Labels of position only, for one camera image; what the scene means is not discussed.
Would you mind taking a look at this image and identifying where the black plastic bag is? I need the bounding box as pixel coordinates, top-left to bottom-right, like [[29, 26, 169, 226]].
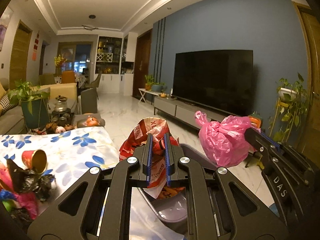
[[7, 159, 56, 202]]

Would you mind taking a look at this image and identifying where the pink plastic bag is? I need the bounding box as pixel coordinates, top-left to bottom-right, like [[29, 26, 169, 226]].
[[194, 111, 251, 167]]

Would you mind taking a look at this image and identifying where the red gold paper cup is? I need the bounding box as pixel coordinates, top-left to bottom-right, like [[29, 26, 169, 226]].
[[22, 150, 47, 174]]

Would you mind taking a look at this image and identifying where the blue foam net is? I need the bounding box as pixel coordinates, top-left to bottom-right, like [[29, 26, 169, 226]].
[[0, 189, 16, 201]]

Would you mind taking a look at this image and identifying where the red snack bag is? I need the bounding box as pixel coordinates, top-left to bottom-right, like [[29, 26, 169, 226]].
[[119, 117, 184, 199]]

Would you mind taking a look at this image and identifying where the dark grey trash bin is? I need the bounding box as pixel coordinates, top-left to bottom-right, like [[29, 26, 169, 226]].
[[138, 143, 216, 234]]

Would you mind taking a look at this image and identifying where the floral blue white tablecloth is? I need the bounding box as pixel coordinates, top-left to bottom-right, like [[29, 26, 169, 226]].
[[1, 127, 119, 200]]

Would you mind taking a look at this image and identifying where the orange retro radio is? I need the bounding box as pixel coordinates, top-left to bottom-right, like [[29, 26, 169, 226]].
[[248, 111, 263, 129]]

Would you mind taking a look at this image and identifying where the gold plant stand with vine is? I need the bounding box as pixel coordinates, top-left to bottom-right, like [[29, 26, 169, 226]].
[[269, 73, 309, 142]]

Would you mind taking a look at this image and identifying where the grey tv cabinet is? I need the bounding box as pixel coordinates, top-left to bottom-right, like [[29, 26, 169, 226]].
[[153, 96, 227, 129]]

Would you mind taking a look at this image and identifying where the glass teapot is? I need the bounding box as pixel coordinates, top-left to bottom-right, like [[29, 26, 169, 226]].
[[54, 95, 68, 112]]

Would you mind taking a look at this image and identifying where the grey sectional sofa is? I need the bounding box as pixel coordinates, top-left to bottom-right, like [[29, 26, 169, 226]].
[[0, 77, 27, 135]]

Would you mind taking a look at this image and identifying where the potted plant teal pot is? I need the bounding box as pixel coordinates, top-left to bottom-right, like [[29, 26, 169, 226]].
[[8, 80, 50, 129]]

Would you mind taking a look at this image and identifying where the grey armchair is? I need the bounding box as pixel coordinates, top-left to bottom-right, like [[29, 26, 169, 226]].
[[78, 88, 98, 114]]

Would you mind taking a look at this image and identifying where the large black television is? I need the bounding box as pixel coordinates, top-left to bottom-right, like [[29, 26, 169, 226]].
[[172, 49, 254, 116]]

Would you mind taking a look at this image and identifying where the white folding side table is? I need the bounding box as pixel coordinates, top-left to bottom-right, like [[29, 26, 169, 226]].
[[138, 88, 161, 102]]

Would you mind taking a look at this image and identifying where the dark wooden door right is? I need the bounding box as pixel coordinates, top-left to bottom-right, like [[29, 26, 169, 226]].
[[132, 29, 152, 99]]

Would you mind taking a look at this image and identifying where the display cabinet with shelves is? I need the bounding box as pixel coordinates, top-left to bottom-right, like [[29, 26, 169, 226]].
[[95, 35, 135, 94]]

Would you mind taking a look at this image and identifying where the wooden door left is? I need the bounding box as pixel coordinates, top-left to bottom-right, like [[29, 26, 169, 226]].
[[9, 21, 33, 89]]

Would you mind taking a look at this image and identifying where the purple landscape painting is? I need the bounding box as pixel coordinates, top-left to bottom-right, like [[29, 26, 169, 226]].
[[0, 7, 14, 51]]

